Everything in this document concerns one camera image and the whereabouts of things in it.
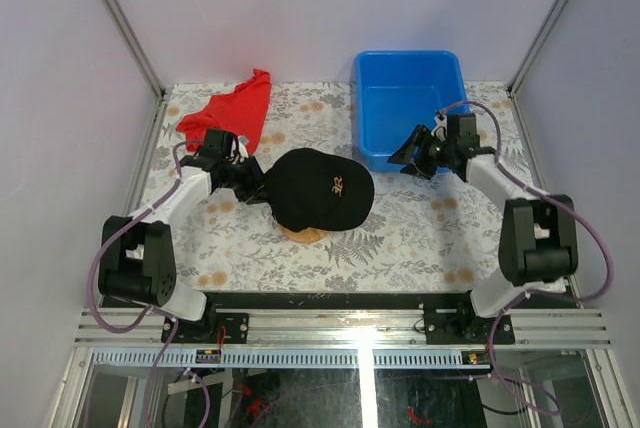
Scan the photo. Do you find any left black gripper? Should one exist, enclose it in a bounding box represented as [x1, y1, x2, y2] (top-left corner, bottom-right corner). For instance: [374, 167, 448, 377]
[220, 155, 280, 205]

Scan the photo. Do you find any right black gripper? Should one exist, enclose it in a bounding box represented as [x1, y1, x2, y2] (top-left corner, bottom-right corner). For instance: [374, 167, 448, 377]
[387, 125, 456, 181]

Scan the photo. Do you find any black cap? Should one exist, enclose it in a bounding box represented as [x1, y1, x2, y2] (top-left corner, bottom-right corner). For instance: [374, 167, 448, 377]
[263, 148, 375, 232]

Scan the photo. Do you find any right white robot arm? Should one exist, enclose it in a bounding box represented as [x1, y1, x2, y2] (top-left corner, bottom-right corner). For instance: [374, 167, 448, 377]
[388, 114, 578, 343]

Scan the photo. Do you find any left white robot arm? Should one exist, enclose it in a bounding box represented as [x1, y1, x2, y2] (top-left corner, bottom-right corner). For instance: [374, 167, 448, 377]
[87, 129, 267, 343]

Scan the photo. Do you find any wooden hat stand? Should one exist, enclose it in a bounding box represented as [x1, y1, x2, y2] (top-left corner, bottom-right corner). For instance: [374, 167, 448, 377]
[279, 225, 330, 244]

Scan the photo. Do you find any blue plastic bin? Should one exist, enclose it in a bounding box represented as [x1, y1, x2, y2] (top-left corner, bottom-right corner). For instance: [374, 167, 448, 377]
[352, 50, 466, 173]

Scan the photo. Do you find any floral table mat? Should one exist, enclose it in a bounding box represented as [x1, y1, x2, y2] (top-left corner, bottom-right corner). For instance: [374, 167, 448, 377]
[143, 82, 533, 293]

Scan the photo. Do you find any red cloth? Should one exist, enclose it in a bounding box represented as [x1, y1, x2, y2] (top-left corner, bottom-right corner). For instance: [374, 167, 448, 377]
[176, 69, 272, 155]

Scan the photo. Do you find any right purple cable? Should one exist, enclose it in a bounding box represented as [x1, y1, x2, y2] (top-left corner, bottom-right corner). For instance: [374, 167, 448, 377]
[437, 100, 615, 415]

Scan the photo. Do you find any purple cable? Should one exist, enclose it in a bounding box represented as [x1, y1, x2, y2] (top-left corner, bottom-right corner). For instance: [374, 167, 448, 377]
[87, 140, 211, 428]
[437, 100, 615, 415]

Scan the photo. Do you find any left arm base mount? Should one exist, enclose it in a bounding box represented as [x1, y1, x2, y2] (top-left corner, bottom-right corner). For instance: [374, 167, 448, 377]
[172, 308, 250, 346]

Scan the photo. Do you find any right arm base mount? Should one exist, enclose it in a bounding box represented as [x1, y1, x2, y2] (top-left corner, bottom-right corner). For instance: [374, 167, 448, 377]
[420, 293, 496, 346]

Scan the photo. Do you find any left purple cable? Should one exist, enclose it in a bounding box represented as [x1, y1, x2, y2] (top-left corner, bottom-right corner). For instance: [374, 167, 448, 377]
[87, 140, 211, 428]

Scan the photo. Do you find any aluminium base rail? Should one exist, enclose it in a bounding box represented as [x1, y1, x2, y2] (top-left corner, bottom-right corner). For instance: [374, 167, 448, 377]
[74, 307, 614, 349]

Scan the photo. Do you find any left aluminium frame post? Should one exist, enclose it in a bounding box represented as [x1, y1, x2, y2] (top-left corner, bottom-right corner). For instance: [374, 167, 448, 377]
[101, 0, 166, 99]

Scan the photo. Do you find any aluminium frame post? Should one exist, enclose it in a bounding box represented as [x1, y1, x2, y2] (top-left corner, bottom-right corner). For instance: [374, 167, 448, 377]
[506, 0, 571, 98]
[101, 0, 166, 99]

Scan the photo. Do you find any right aluminium frame post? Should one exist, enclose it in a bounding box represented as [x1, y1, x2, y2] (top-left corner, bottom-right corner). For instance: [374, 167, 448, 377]
[506, 0, 571, 98]

